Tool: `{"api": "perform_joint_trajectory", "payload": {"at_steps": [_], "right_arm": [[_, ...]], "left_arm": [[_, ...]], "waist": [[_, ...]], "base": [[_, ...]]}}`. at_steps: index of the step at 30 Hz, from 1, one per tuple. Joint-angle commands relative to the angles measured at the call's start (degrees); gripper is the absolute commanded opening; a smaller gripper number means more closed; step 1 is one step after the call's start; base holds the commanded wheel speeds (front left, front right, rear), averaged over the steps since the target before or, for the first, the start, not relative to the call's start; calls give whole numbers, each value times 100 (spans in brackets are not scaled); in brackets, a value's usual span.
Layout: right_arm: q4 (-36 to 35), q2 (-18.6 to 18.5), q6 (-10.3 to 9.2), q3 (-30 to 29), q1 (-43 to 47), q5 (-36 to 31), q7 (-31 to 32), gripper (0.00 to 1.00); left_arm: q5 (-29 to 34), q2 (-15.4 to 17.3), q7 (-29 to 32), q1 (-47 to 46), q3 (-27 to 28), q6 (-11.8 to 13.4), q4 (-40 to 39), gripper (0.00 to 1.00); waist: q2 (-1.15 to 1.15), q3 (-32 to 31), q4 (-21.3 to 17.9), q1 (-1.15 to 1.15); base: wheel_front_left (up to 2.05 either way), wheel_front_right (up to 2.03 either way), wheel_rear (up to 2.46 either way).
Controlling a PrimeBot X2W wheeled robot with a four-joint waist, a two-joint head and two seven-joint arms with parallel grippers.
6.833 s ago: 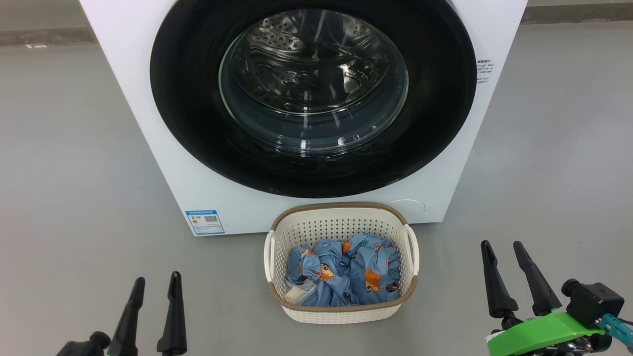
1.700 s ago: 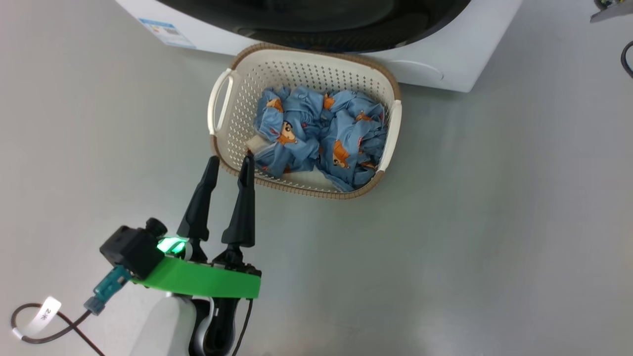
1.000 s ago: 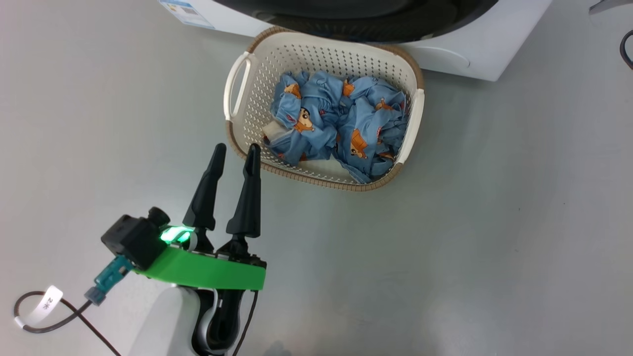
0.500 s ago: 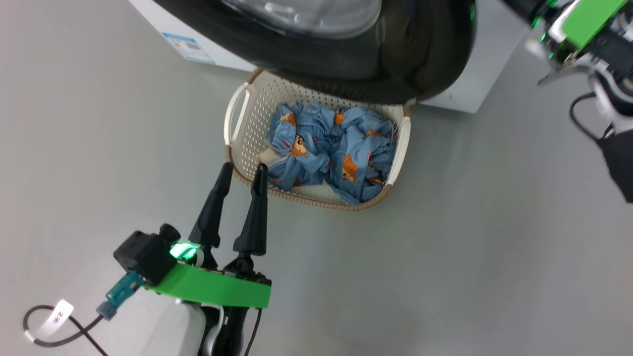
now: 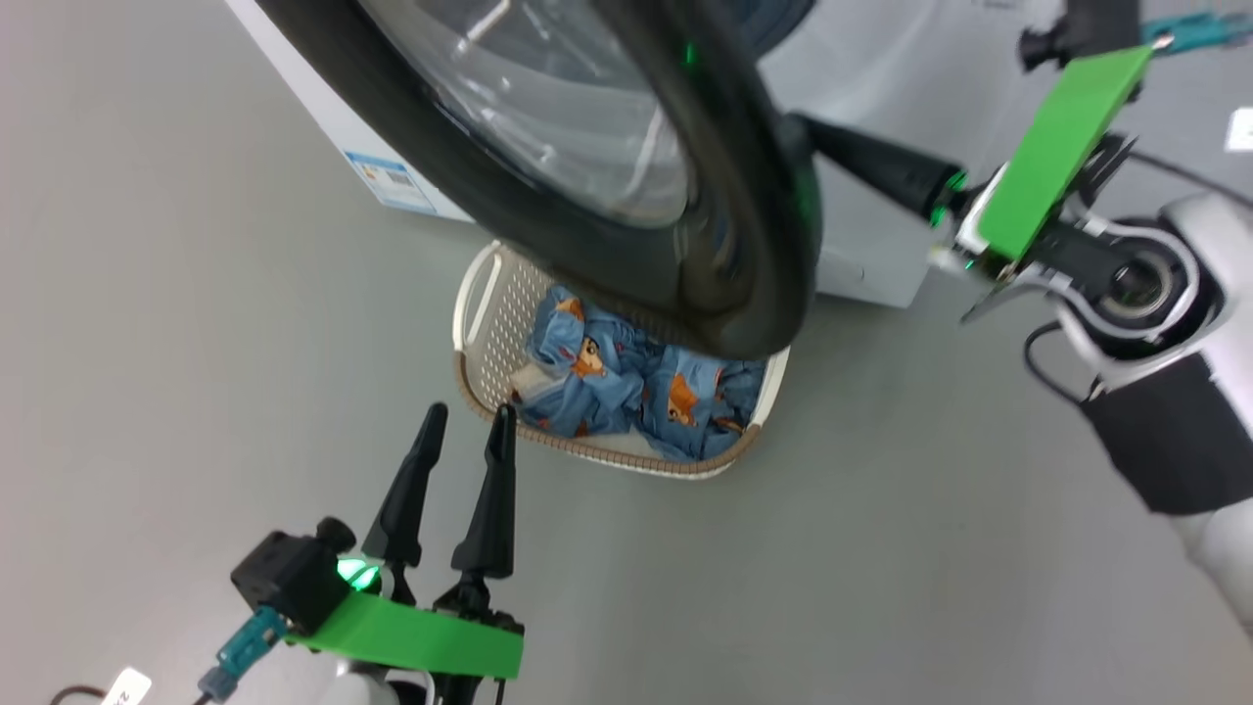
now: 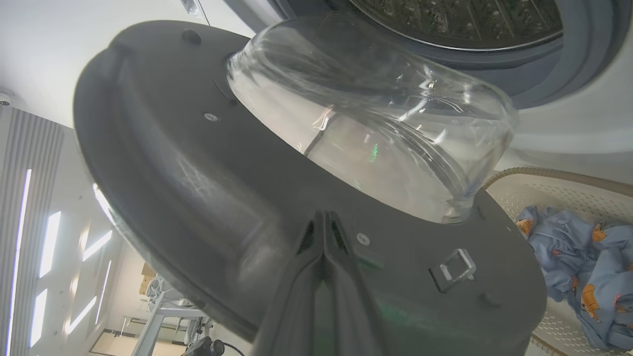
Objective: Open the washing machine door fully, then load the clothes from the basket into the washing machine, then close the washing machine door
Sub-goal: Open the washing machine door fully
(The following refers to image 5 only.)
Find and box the thin black cable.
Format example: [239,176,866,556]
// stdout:
[1022,321,1090,404]

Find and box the white front-load washing machine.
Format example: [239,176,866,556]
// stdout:
[225,0,1073,309]

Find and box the teal left cable connector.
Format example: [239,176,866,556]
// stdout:
[199,605,292,702]

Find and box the white left cable tag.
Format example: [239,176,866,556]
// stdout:
[101,667,153,705]

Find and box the teal right cable connector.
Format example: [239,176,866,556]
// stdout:
[1140,12,1253,55]

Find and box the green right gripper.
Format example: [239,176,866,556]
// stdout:
[789,46,1154,322]

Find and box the blue energy label sticker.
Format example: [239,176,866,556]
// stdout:
[345,152,439,214]

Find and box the cream perforated laundry basket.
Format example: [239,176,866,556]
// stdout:
[452,240,792,481]

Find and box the teal cable connector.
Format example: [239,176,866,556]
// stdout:
[1140,12,1253,55]
[199,605,292,702]

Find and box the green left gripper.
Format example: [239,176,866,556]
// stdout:
[286,401,525,705]

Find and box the black round washer door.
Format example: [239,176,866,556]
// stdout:
[253,0,823,361]

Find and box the blue cartoon print pajamas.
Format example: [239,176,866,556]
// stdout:
[511,284,767,464]

